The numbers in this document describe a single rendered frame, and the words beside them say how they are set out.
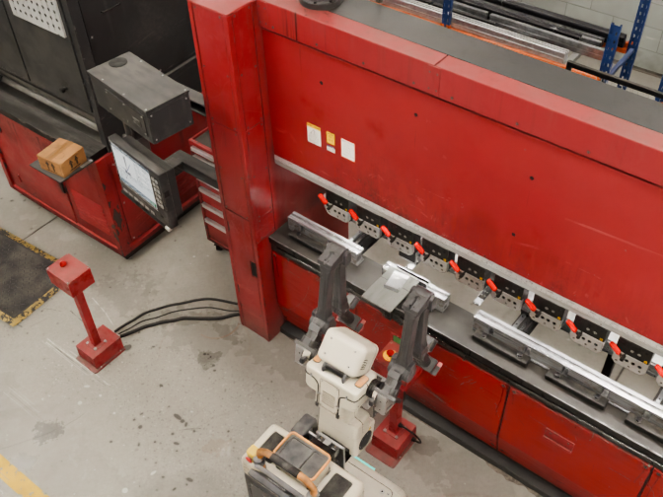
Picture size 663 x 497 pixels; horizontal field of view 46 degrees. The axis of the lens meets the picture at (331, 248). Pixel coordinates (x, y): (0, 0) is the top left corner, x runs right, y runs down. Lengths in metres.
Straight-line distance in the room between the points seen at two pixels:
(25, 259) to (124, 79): 2.42
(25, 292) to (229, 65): 2.68
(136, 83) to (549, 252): 2.04
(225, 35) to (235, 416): 2.27
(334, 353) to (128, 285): 2.56
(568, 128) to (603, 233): 0.47
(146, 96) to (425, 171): 1.33
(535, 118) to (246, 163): 1.61
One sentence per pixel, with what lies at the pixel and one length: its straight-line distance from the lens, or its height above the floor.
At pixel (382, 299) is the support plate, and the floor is 1.00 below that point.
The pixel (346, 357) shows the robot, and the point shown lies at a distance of 3.29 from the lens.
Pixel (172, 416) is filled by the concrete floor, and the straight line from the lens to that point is 4.85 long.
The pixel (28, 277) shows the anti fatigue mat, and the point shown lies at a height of 0.01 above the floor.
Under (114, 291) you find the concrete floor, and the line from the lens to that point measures 5.59.
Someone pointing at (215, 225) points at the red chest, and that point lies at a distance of 5.38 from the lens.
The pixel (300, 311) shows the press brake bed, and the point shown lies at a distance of 4.76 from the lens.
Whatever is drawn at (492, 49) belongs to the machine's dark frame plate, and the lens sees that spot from 3.31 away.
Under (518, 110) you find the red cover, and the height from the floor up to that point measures 2.24.
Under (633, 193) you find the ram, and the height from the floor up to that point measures 2.07.
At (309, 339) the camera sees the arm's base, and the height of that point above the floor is 1.23.
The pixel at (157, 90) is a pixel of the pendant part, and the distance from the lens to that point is 3.79.
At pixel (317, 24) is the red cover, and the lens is 3.49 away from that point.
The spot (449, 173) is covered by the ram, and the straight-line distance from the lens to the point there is 3.45.
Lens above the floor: 3.97
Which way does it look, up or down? 45 degrees down
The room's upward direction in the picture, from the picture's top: 2 degrees counter-clockwise
